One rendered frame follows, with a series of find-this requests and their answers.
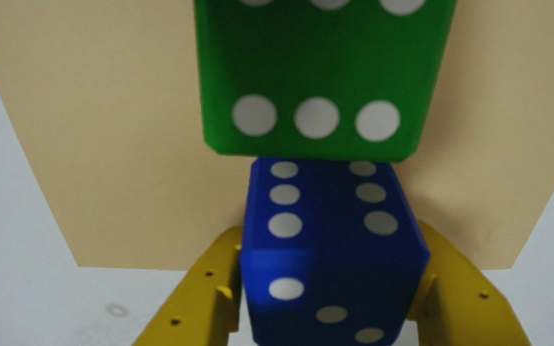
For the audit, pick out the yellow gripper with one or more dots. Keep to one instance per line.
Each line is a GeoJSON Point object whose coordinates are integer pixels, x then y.
{"type": "Point", "coordinates": [455, 304]}

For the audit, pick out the blue die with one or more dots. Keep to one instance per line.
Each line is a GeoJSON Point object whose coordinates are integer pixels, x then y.
{"type": "Point", "coordinates": [331, 253]}

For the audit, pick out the green die with white pips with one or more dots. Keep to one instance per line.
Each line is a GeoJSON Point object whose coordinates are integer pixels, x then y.
{"type": "Point", "coordinates": [318, 79]}

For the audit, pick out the tan flat mat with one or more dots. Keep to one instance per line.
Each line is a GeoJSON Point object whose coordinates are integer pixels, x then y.
{"type": "Point", "coordinates": [103, 96]}

